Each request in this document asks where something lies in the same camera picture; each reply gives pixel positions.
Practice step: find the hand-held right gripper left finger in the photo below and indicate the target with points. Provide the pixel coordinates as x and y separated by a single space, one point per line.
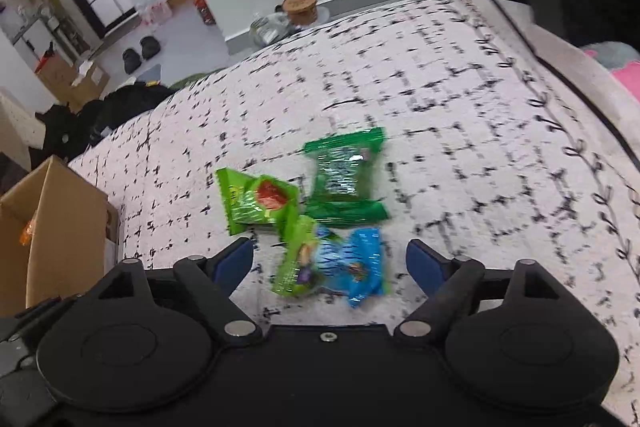
234 263

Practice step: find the brown paper bowl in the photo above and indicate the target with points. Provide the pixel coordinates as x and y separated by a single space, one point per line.
300 7

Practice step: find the pink fluffy item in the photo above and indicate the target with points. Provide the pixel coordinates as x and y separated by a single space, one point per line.
625 67

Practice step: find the green packet with red picture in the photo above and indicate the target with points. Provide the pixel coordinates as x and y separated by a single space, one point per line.
255 202

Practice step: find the blue snack packet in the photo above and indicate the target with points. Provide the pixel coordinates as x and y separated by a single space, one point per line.
362 267

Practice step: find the dark green snack packet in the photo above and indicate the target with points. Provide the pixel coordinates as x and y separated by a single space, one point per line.
345 177

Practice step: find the brown cardboard box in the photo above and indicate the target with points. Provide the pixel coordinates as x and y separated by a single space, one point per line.
65 227

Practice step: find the pile of dark clothes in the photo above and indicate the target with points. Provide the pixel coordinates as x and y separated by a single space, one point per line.
60 132

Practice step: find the black bag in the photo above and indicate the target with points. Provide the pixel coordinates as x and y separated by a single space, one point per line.
132 104

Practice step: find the black slipper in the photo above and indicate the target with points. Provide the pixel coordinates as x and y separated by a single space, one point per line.
149 47
131 59

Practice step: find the pack of water bottles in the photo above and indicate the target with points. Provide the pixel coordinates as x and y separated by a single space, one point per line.
155 9

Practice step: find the open cardboard box with paper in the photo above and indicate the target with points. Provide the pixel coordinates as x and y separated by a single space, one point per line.
75 79

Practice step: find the orange tan snack packet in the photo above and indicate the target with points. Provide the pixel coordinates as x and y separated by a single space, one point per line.
26 234

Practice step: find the green rug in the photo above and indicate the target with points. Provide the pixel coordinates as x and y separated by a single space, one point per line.
192 79

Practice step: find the clear plastic trash bag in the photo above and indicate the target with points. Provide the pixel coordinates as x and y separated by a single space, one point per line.
270 27

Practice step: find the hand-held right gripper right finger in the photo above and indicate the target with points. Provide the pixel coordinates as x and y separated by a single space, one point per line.
425 264

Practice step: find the grey floor mat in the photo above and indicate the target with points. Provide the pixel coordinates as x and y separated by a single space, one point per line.
152 74

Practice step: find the light green snack packet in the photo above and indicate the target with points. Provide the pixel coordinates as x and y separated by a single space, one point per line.
297 264

